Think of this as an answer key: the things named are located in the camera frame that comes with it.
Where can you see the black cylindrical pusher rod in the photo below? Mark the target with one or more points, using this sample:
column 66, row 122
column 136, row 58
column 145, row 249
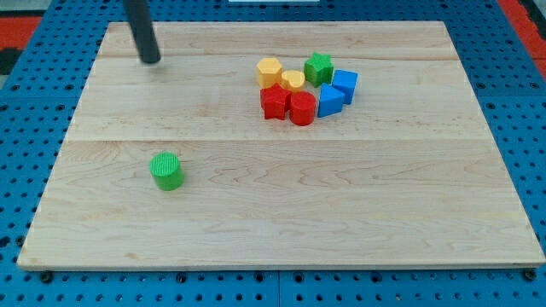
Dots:
column 141, row 25

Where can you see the green cylinder block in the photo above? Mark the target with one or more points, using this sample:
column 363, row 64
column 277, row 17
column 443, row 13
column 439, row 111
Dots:
column 166, row 171

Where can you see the yellow hexagon block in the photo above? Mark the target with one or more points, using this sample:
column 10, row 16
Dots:
column 269, row 72

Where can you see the red star block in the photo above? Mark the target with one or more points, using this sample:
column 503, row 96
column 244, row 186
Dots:
column 274, row 102

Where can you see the yellow heart block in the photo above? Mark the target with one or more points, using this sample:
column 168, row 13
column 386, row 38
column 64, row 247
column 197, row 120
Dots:
column 293, row 80

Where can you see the green star block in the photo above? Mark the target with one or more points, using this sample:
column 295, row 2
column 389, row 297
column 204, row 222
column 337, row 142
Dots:
column 318, row 69

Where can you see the red cylinder block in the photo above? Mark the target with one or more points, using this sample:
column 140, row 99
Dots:
column 302, row 108

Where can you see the blue triangle block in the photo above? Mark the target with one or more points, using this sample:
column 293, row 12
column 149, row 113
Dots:
column 331, row 101

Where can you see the blue cube block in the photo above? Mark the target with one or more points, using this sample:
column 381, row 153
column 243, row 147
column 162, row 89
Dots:
column 346, row 82

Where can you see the light wooden board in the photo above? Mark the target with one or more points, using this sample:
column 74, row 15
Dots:
column 406, row 177

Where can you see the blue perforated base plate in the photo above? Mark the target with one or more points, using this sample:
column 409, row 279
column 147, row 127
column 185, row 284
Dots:
column 42, row 91

